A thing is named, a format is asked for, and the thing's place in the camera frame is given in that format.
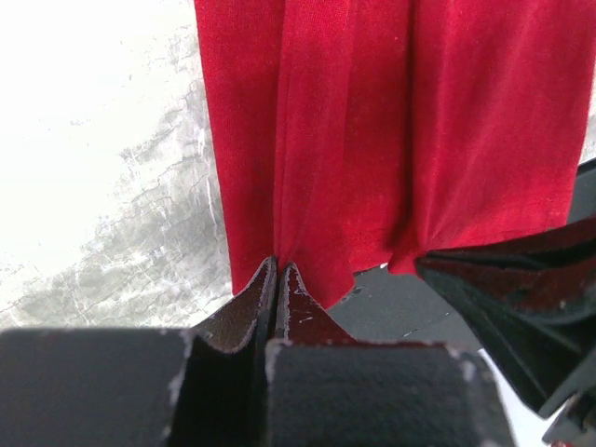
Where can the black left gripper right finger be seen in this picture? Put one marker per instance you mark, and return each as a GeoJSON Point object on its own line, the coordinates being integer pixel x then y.
{"type": "Point", "coordinates": [326, 388]}

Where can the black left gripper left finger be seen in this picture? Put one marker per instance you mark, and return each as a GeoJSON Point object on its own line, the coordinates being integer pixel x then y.
{"type": "Point", "coordinates": [201, 386]}

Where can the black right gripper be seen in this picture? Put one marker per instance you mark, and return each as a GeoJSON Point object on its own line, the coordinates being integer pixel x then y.
{"type": "Point", "coordinates": [501, 289]}

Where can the red t shirt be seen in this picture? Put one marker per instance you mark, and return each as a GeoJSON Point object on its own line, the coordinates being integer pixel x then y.
{"type": "Point", "coordinates": [349, 134]}

